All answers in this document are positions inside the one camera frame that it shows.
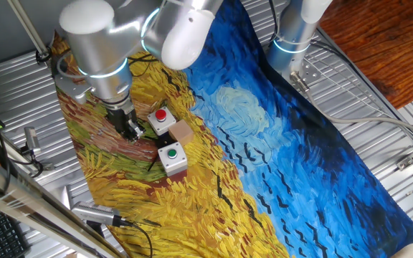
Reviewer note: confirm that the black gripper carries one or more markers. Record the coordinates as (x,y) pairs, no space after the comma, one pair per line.
(118,116)

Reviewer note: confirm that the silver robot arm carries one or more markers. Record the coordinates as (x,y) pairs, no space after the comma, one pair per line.
(102,43)

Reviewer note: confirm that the red push button box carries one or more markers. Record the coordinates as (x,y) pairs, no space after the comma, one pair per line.
(161,120)

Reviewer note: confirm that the green push button box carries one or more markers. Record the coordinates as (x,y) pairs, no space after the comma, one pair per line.
(172,157)

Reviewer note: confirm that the small wooden block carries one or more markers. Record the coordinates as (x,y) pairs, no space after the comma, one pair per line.
(180,132)

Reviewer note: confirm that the painted wheatfield print cloth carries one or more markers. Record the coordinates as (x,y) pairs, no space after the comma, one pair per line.
(264,161)

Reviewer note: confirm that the thin grey diagonal pole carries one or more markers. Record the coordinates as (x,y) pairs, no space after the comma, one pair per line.
(27,25)

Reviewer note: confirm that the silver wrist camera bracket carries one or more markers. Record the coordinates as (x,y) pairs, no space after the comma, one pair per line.
(72,91)

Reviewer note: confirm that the large silver camera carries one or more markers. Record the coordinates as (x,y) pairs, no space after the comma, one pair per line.
(95,213)

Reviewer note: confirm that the small grey camera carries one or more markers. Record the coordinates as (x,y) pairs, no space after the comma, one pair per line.
(32,139)

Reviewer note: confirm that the aluminium frame bar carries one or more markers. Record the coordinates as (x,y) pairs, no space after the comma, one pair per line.
(31,200)

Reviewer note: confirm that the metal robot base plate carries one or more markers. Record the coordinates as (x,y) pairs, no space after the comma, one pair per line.
(310,71)

